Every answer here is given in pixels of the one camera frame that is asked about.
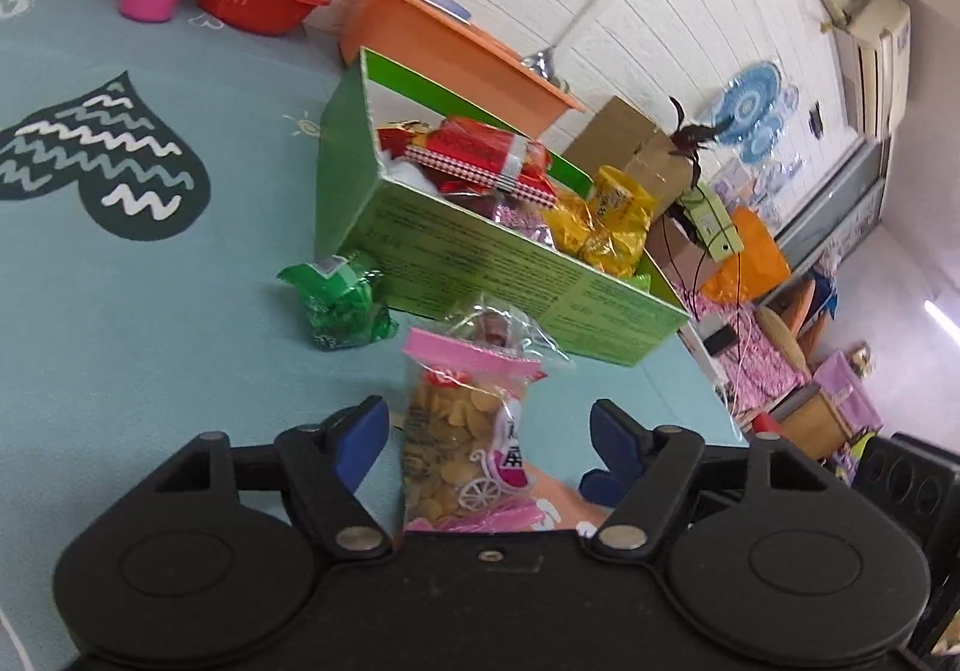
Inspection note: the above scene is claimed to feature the blue patterned wall fan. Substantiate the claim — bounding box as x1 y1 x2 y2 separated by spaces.
708 60 800 166

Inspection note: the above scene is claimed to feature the dark purple plant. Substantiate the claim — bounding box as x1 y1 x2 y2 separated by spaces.
669 95 734 188

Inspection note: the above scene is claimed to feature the orange bag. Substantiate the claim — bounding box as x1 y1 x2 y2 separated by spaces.
701 206 791 305

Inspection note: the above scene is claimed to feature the red clear snack packet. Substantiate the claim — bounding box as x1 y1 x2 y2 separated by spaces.
439 292 573 372

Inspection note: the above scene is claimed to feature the red printed snack bag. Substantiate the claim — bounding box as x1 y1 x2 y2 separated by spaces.
377 116 556 208

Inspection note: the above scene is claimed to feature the orange plastic basin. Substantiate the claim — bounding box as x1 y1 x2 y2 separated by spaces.
338 0 586 136

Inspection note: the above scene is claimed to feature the brown cardboard box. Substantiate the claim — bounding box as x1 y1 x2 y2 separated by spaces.
565 95 693 217

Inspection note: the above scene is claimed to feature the green crinkled candy packet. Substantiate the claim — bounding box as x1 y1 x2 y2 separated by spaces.
278 250 398 351

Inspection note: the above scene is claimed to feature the yellow chip bag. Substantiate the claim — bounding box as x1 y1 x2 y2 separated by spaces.
542 166 658 279

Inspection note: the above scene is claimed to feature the steel bowl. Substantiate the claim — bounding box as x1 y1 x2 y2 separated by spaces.
519 45 569 92

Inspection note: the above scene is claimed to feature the white air conditioner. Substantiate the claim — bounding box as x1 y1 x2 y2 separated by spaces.
835 0 911 141

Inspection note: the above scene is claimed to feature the pink clear cookie bag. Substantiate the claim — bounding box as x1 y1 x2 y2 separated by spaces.
402 328 544 533

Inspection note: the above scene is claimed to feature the green cardboard box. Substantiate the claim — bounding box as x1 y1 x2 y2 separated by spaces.
314 49 688 367

